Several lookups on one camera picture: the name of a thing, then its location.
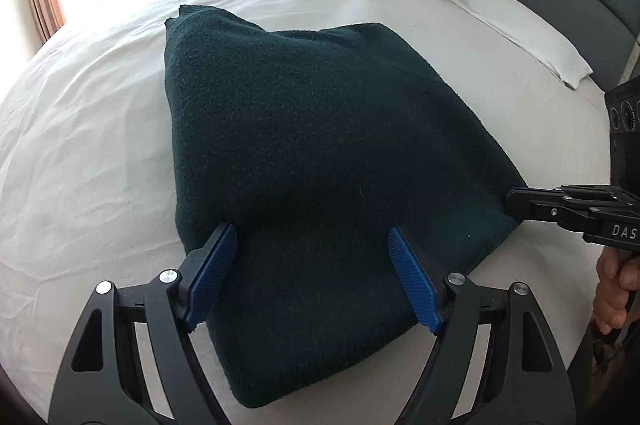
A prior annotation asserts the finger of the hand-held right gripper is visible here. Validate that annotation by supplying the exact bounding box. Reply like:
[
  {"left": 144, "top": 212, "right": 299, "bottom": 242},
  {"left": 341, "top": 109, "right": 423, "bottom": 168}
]
[
  {"left": 502, "top": 187, "right": 601, "bottom": 232},
  {"left": 550, "top": 184, "right": 633, "bottom": 206}
]

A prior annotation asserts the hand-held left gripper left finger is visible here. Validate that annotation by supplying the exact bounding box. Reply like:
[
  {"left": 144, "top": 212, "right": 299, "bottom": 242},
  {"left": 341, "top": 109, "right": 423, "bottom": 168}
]
[{"left": 47, "top": 221, "right": 240, "bottom": 425}]

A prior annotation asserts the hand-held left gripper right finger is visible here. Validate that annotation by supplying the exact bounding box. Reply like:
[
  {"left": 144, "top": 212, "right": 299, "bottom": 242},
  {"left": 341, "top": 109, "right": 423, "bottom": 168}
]
[{"left": 387, "top": 226, "right": 576, "bottom": 425}]

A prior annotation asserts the dark green knit sweater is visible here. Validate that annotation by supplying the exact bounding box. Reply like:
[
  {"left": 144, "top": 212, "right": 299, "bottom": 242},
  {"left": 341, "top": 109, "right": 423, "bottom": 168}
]
[{"left": 164, "top": 5, "right": 528, "bottom": 408}]

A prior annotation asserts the person's right hand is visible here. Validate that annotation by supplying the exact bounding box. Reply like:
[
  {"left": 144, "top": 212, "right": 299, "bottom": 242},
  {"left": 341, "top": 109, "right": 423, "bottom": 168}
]
[{"left": 592, "top": 247, "right": 640, "bottom": 337}]

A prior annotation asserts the flat white pillow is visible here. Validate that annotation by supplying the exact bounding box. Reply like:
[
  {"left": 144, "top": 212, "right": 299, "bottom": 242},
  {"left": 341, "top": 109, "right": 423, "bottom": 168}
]
[{"left": 440, "top": 0, "right": 593, "bottom": 90}]

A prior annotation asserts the person's dark clothing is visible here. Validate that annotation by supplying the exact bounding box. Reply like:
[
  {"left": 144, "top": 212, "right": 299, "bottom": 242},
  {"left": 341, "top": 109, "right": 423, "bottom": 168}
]
[{"left": 567, "top": 320, "right": 632, "bottom": 425}]

